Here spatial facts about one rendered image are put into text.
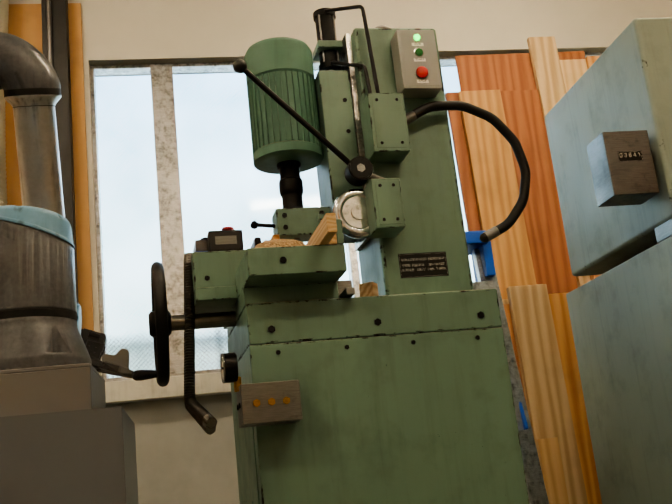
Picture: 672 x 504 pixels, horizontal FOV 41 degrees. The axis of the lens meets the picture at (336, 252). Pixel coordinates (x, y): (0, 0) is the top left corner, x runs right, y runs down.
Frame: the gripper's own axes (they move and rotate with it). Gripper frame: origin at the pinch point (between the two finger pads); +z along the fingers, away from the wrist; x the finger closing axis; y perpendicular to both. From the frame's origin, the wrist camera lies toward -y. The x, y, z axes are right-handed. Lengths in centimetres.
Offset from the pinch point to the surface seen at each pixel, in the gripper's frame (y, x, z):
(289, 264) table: 26, -35, 25
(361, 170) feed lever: 58, -21, 37
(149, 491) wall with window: -22, 125, 12
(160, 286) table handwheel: 18.2, -17.8, 0.6
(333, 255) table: 31, -35, 34
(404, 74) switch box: 85, -22, 42
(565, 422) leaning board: 35, 85, 145
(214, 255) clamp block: 30.2, -11.8, 9.9
